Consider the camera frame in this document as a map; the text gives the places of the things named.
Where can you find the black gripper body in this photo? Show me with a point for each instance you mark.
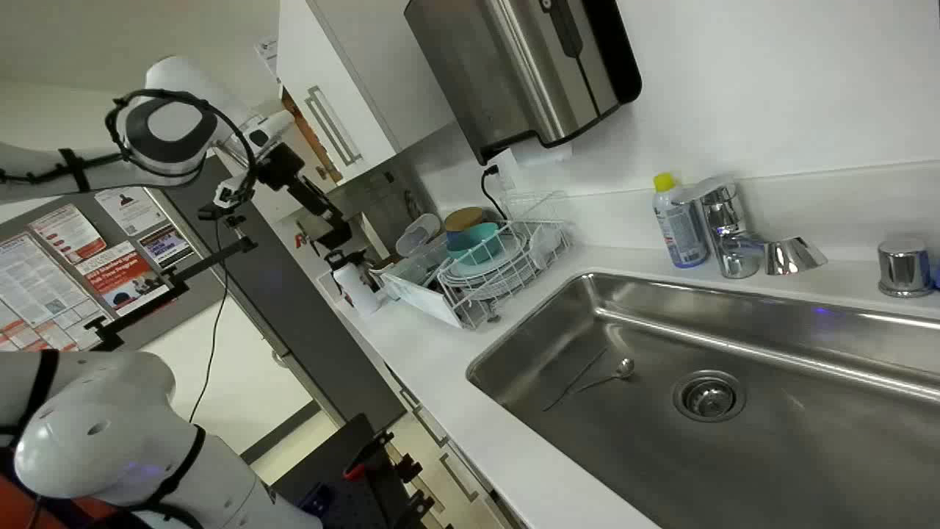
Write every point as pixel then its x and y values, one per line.
pixel 313 201

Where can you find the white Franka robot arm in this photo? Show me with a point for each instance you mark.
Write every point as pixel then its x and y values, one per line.
pixel 107 442

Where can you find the wooden bowl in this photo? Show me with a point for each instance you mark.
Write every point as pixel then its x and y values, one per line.
pixel 471 216

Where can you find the small metal sink stopper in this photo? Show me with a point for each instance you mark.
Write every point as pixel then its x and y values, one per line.
pixel 623 369

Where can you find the round sink drain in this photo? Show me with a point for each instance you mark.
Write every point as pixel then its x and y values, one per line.
pixel 709 395

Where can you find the stainless steel sink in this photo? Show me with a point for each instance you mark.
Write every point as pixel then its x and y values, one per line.
pixel 765 449

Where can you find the dark grey door panel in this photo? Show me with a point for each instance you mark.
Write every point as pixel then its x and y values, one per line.
pixel 294 311

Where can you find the white flat board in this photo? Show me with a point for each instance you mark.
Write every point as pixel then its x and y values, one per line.
pixel 418 301

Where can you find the small dark picture poster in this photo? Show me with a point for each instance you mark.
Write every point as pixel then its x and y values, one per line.
pixel 166 245

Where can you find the small white poster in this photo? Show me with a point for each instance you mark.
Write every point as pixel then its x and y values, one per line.
pixel 133 208

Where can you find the red and white poster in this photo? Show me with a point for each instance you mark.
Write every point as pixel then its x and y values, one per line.
pixel 122 280

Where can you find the black tool stand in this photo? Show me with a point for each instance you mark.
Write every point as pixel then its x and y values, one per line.
pixel 363 479

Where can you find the stainless paper towel dispenser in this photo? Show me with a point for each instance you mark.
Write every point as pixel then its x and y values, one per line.
pixel 530 67

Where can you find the large white text poster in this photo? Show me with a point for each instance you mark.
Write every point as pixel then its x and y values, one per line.
pixel 39 310

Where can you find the clear bottle with yellow cap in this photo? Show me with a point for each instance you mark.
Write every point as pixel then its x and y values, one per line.
pixel 678 229

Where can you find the chrome faucet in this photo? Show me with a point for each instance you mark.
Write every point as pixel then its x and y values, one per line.
pixel 733 229

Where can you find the chrome round knob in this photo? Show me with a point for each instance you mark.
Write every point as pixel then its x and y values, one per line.
pixel 903 266

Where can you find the white wall cabinet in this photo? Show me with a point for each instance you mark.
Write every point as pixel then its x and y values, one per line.
pixel 363 67

